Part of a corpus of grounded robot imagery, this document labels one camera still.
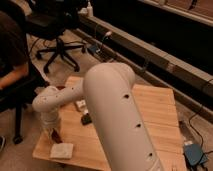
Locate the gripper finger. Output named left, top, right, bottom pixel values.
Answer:
left=55, top=128, right=62, bottom=136
left=43, top=129, right=49, bottom=137

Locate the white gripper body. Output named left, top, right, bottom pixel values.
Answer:
left=41, top=112, right=61, bottom=130

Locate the red chili pepper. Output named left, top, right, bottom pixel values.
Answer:
left=51, top=130, right=62, bottom=143

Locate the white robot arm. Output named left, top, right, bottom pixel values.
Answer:
left=33, top=63, right=164, bottom=171

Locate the white sponge block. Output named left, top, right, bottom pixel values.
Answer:
left=50, top=143, right=74, bottom=159

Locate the black rectangular device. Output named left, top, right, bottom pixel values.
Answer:
left=81, top=114, right=92, bottom=125

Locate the red bowl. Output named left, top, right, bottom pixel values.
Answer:
left=56, top=86, right=66, bottom=90

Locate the white snack packet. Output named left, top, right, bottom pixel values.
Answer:
left=75, top=100, right=88, bottom=115

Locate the black chair under person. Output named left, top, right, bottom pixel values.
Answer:
left=0, top=0, right=56, bottom=145

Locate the seated person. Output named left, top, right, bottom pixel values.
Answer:
left=0, top=11, right=29, bottom=90

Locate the blue power box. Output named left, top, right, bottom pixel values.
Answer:
left=87, top=44, right=101, bottom=55

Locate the black office chair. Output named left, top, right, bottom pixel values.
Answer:
left=25, top=0, right=88, bottom=73

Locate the white spray bottle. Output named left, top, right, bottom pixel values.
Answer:
left=87, top=0, right=93, bottom=17

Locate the white cable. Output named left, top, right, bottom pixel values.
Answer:
left=98, top=31, right=113, bottom=54

